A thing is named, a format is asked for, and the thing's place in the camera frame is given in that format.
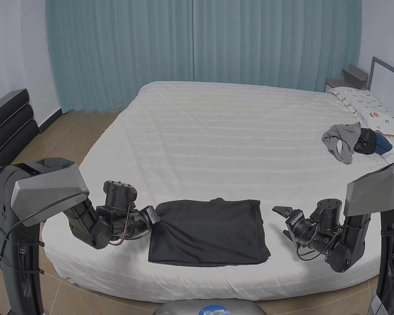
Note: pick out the grey bedside table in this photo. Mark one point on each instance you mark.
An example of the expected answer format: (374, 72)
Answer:
(354, 75)

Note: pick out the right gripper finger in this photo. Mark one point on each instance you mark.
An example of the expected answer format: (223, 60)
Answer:
(284, 233)
(282, 210)

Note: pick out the pile of clothes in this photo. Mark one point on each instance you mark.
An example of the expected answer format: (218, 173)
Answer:
(344, 139)

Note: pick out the black chest of drawers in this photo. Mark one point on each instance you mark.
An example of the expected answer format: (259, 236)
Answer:
(6, 126)

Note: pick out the white printed pillow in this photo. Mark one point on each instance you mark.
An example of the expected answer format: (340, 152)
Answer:
(367, 108)

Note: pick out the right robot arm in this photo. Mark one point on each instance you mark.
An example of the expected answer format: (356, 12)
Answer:
(371, 192)

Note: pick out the black T-shirt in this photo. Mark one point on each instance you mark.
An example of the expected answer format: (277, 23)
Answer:
(210, 235)

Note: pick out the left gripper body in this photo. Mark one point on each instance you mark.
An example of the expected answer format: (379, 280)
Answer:
(143, 223)

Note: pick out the bed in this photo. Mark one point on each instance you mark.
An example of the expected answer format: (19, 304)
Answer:
(233, 136)

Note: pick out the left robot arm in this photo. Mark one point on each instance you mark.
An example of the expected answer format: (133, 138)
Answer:
(42, 189)

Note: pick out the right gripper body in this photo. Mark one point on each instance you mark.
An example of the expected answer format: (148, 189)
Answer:
(302, 228)

